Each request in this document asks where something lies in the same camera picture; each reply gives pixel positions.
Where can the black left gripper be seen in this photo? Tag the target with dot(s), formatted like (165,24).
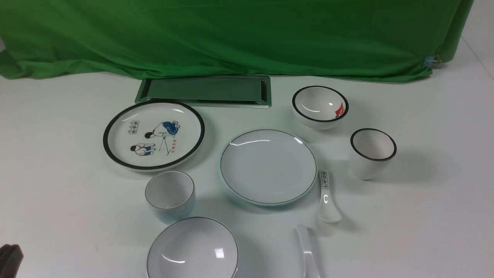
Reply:
(11,257)

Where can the pale blue cup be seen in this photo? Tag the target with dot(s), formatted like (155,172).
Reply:
(171,196)

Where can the pale blue bowl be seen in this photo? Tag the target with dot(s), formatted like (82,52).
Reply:
(196,247)

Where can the plain white ceramic spoon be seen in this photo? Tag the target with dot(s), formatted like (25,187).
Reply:
(310,269)

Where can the black-rimmed illustrated plate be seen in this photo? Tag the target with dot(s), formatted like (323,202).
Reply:
(154,136)

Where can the pale blue plain plate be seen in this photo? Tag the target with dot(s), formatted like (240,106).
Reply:
(268,167)

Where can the black-rimmed bowl with red print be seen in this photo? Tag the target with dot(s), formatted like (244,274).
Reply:
(319,107)

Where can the black-rimmed white cup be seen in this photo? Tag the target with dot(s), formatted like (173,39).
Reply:
(371,151)

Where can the green backdrop cloth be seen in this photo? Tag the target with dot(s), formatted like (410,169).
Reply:
(371,40)

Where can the blue binder clip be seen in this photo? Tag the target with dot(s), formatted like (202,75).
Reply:
(432,62)

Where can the white spoon with printed handle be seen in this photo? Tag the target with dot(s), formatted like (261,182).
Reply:
(327,212)

